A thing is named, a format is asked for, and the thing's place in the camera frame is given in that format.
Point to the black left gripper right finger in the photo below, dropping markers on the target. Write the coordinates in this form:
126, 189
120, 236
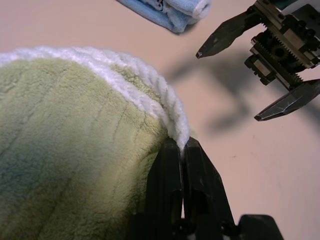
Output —
205, 185

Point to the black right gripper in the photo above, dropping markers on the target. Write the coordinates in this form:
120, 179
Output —
287, 42

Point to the green towel with white trim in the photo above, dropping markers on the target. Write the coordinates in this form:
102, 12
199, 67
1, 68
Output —
62, 137

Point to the folded light blue towel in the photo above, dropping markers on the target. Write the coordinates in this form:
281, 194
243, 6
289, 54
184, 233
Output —
175, 15

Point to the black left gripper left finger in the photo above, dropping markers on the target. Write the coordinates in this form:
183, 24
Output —
162, 180

